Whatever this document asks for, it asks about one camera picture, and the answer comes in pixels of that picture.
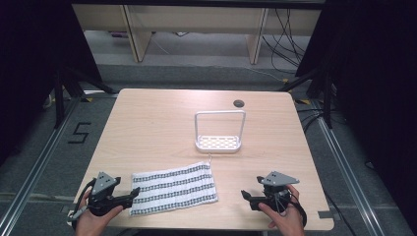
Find beige wooden desk frame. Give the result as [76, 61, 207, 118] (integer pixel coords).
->
[71, 3, 323, 65]

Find black floor cables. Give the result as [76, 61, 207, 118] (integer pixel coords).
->
[296, 107, 329, 133]

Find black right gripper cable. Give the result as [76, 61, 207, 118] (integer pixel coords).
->
[287, 192, 309, 228]

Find bundle of black cables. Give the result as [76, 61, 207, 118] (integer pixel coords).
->
[261, 8, 313, 73]

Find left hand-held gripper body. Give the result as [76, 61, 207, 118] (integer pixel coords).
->
[87, 171, 124, 217]

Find person's right hand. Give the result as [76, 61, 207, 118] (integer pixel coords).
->
[258, 184, 307, 236]

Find person's left hand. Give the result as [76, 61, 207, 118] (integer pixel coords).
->
[75, 191, 124, 236]

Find black floor cable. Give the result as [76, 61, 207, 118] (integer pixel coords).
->
[322, 188, 358, 236]

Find thin white floor cable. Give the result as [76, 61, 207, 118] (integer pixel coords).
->
[243, 64, 287, 83]

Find white striped towel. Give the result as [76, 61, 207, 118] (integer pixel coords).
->
[129, 160, 219, 217]

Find aluminium floor rail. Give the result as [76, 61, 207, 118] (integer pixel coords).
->
[0, 97, 83, 236]
[315, 112, 386, 236]

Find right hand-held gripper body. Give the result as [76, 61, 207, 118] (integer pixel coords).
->
[256, 170, 300, 213]

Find black curtain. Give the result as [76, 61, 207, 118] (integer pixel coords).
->
[294, 0, 417, 227]
[0, 0, 103, 166]

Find black metal stand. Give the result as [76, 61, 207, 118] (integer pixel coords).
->
[52, 64, 116, 130]
[278, 67, 336, 130]

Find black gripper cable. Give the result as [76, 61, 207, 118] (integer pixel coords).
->
[287, 192, 309, 228]
[66, 178, 97, 230]

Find white towel rack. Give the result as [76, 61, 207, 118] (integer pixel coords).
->
[194, 109, 247, 154]

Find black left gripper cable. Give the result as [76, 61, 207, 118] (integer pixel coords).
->
[66, 178, 97, 230]

